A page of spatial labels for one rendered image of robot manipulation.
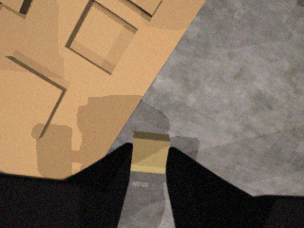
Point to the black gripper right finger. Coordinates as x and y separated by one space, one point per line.
202 199

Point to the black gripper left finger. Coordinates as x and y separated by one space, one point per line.
92 198

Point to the tan block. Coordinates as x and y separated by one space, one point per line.
150 152

